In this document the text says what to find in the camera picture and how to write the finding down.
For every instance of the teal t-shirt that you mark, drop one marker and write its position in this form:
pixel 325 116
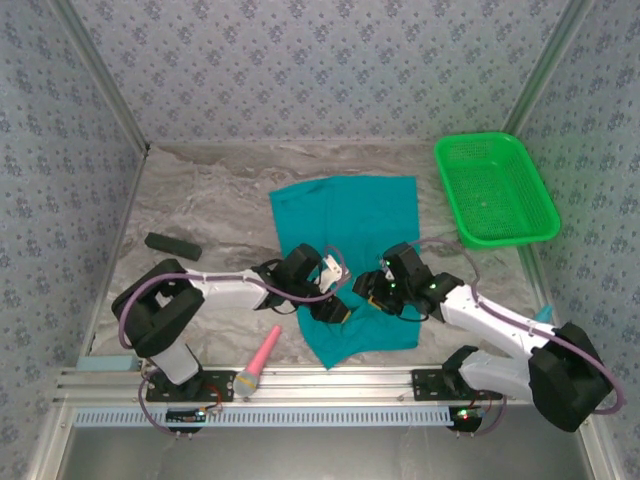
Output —
pixel 365 215

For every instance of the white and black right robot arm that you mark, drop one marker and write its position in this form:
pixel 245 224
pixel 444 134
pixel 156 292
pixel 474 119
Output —
pixel 570 380

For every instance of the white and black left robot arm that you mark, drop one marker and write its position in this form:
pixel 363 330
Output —
pixel 160 310

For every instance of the pink toy microphone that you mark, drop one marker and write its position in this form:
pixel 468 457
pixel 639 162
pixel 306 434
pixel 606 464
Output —
pixel 262 355

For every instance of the green plastic basket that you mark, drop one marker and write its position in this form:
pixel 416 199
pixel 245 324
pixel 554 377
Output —
pixel 492 192

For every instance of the black rectangular block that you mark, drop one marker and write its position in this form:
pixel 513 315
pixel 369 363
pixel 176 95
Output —
pixel 172 246

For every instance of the blue toy microphone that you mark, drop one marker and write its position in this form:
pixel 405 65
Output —
pixel 545 315

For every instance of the light blue flat box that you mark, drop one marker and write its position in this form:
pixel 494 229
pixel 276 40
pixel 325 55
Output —
pixel 107 363

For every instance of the aluminium rail frame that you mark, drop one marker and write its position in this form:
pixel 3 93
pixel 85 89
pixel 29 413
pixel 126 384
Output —
pixel 325 387

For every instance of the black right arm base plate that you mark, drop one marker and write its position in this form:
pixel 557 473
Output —
pixel 425 385

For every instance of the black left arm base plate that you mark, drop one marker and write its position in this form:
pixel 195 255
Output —
pixel 222 387

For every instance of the aluminium corner post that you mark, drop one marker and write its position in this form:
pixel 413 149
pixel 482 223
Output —
pixel 98 70
pixel 548 65

